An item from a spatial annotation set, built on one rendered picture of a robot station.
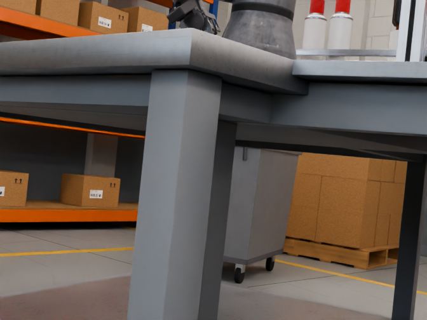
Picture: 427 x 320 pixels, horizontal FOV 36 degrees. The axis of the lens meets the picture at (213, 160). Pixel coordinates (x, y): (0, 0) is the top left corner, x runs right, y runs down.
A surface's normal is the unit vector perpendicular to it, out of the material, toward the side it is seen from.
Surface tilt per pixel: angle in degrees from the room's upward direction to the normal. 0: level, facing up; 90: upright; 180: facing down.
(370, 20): 90
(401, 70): 90
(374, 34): 90
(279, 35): 73
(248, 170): 94
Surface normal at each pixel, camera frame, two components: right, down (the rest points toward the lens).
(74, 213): 0.75, 0.08
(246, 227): -0.39, 0.03
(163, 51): -0.66, -0.07
